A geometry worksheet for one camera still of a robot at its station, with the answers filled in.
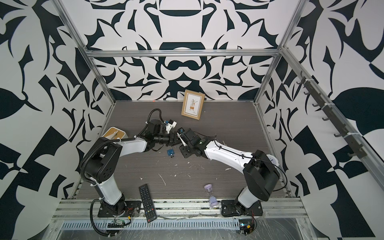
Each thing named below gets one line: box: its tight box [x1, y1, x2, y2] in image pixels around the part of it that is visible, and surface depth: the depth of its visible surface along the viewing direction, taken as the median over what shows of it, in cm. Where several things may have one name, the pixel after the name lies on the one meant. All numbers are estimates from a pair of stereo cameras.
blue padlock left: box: [167, 148, 175, 158], surface depth 95 cm
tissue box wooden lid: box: [102, 126, 126, 139], surface depth 98 cm
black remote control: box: [138, 183, 157, 223], surface depth 77 cm
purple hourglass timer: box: [204, 183, 219, 207], surface depth 78 cm
